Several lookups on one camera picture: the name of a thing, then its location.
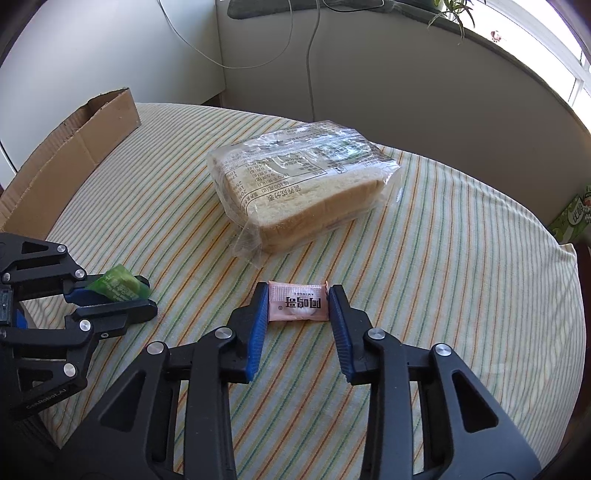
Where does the green printed box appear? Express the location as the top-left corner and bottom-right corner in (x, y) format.
(547, 185), (591, 244)

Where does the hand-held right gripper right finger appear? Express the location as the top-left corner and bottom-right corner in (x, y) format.
(327, 284), (542, 480)

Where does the green candy packet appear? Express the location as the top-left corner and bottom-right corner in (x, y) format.
(87, 264), (151, 304)

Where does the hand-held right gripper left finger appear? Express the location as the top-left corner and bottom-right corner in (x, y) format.
(53, 281), (271, 480)

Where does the black cable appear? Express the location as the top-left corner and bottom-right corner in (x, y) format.
(323, 0), (387, 11)

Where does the grey windowsill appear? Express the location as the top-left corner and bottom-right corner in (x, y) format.
(226, 0), (591, 108)

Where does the thin white cable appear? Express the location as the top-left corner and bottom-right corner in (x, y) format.
(157, 0), (296, 70)

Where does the white cabinet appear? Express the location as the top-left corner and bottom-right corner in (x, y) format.
(0, 0), (227, 186)

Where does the cardboard box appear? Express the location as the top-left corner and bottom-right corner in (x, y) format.
(0, 87), (142, 234)

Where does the pink candy packet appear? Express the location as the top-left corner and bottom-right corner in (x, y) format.
(268, 280), (329, 322)

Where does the bagged sliced bread loaf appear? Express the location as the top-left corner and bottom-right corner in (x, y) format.
(205, 119), (402, 271)

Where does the grey cable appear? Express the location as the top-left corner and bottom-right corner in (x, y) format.
(304, 0), (324, 121)

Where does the potted green plant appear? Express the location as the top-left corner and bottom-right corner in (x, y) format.
(427, 0), (476, 40)

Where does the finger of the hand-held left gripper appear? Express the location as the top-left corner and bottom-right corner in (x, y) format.
(0, 233), (94, 306)
(21, 298), (159, 389)

